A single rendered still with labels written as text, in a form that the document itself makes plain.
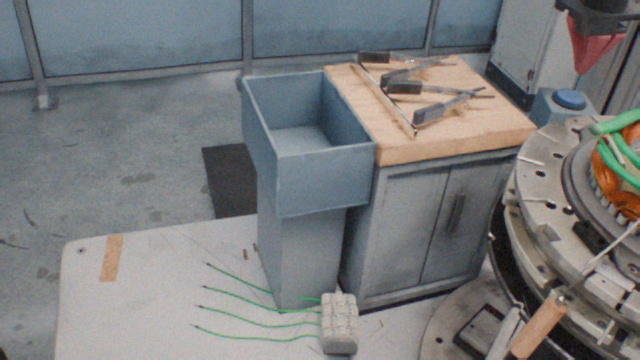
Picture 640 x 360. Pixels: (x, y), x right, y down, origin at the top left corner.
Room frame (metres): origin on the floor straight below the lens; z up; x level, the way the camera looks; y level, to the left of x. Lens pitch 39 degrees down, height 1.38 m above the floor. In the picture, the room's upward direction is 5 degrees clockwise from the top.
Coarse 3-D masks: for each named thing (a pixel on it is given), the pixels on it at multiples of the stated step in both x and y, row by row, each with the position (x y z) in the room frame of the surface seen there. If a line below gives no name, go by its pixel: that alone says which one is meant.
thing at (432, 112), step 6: (420, 108) 0.50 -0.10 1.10; (426, 108) 0.50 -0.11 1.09; (432, 108) 0.50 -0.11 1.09; (438, 108) 0.51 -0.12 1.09; (444, 108) 0.51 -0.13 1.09; (414, 114) 0.49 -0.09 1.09; (420, 114) 0.49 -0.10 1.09; (426, 114) 0.50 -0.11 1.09; (432, 114) 0.50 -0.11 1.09; (438, 114) 0.51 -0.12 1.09; (414, 120) 0.49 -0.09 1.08; (420, 120) 0.49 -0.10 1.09; (426, 120) 0.50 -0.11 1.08; (432, 120) 0.50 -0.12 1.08
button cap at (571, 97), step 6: (558, 90) 0.68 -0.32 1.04; (564, 90) 0.68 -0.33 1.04; (570, 90) 0.68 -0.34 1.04; (558, 96) 0.66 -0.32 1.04; (564, 96) 0.66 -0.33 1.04; (570, 96) 0.66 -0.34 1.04; (576, 96) 0.66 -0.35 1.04; (582, 96) 0.67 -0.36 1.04; (564, 102) 0.65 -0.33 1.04; (570, 102) 0.65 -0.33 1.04; (576, 102) 0.65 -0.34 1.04; (582, 102) 0.65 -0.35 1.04
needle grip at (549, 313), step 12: (552, 300) 0.28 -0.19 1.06; (540, 312) 0.27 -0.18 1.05; (552, 312) 0.27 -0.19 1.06; (528, 324) 0.27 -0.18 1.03; (540, 324) 0.27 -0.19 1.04; (552, 324) 0.27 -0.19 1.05; (528, 336) 0.27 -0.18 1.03; (540, 336) 0.26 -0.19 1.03; (516, 348) 0.27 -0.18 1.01; (528, 348) 0.26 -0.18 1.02
